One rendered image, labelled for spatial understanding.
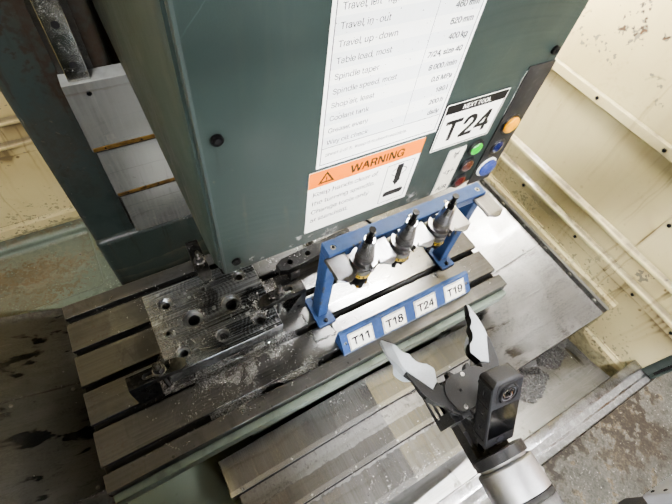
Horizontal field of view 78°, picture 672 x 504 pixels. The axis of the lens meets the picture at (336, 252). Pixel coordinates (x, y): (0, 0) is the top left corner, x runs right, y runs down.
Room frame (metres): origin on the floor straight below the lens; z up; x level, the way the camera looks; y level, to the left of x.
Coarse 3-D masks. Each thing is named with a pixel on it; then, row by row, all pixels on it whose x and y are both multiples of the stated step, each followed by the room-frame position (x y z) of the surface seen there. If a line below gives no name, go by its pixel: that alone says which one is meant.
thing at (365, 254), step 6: (360, 246) 0.52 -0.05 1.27; (366, 246) 0.51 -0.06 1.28; (372, 246) 0.51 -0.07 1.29; (360, 252) 0.51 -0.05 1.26; (366, 252) 0.51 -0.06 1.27; (372, 252) 0.51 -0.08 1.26; (360, 258) 0.51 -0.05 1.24; (366, 258) 0.51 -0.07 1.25; (372, 258) 0.51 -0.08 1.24; (366, 264) 0.50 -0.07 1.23
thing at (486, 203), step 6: (474, 198) 0.78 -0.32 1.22; (480, 198) 0.78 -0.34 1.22; (486, 198) 0.79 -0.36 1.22; (492, 198) 0.79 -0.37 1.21; (480, 204) 0.76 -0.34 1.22; (486, 204) 0.77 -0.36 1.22; (492, 204) 0.77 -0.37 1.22; (498, 204) 0.78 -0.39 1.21; (486, 210) 0.75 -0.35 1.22; (492, 210) 0.75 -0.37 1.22; (498, 210) 0.75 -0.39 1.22; (492, 216) 0.73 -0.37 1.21
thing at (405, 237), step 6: (408, 222) 0.59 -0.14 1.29; (402, 228) 0.59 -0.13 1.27; (408, 228) 0.58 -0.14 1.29; (414, 228) 0.58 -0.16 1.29; (396, 234) 0.60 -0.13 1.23; (402, 234) 0.58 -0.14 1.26; (408, 234) 0.58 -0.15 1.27; (414, 234) 0.58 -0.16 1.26; (396, 240) 0.58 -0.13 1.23; (402, 240) 0.58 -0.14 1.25; (408, 240) 0.57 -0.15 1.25; (402, 246) 0.57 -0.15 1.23; (408, 246) 0.57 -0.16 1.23
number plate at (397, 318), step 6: (396, 312) 0.55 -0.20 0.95; (402, 312) 0.56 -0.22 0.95; (384, 318) 0.52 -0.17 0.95; (390, 318) 0.53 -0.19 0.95; (396, 318) 0.54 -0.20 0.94; (402, 318) 0.54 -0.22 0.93; (384, 324) 0.51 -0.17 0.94; (390, 324) 0.52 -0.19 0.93; (396, 324) 0.53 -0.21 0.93; (402, 324) 0.53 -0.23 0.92; (384, 330) 0.50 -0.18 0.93; (390, 330) 0.51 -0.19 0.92
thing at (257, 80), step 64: (128, 0) 0.33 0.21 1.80; (192, 0) 0.25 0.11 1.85; (256, 0) 0.28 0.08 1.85; (320, 0) 0.31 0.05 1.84; (512, 0) 0.44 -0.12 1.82; (576, 0) 0.50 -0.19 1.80; (128, 64) 0.48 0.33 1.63; (192, 64) 0.25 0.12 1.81; (256, 64) 0.28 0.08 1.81; (320, 64) 0.31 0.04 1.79; (512, 64) 0.47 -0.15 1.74; (192, 128) 0.24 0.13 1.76; (256, 128) 0.27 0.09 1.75; (192, 192) 0.27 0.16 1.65; (256, 192) 0.27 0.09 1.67; (256, 256) 0.27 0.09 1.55
